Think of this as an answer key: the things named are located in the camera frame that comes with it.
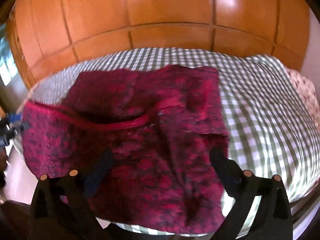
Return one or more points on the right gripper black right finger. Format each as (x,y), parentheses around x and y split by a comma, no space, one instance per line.
(273,219)

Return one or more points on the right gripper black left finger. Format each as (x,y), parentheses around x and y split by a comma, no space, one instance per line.
(59,207)

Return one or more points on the maroon floral long-sleeve shirt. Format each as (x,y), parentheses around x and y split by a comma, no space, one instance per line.
(141,140)

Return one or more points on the green white checkered bedsheet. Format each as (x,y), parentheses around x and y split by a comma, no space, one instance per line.
(271,129)

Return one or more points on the wooden panelled wardrobe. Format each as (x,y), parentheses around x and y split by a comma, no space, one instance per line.
(47,36)

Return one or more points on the floral patterned pillow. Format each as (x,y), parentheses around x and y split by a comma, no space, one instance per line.
(306,90)

